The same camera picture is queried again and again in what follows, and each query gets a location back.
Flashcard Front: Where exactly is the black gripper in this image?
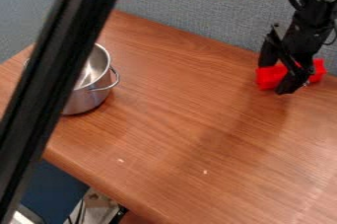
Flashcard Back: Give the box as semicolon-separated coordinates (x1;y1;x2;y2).
258;4;336;95

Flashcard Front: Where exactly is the red rectangular block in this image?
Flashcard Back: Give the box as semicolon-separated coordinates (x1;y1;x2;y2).
256;58;326;90

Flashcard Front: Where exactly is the stainless steel pot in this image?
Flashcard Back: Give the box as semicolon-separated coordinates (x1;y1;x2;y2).
61;43;120;115

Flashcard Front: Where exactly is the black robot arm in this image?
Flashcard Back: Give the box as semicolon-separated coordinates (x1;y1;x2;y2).
0;0;337;224

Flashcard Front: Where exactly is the white object bottom left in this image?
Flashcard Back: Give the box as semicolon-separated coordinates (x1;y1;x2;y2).
11;211;45;224

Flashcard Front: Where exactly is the metal table leg bracket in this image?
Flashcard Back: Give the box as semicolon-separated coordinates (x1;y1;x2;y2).
64;188;128;224

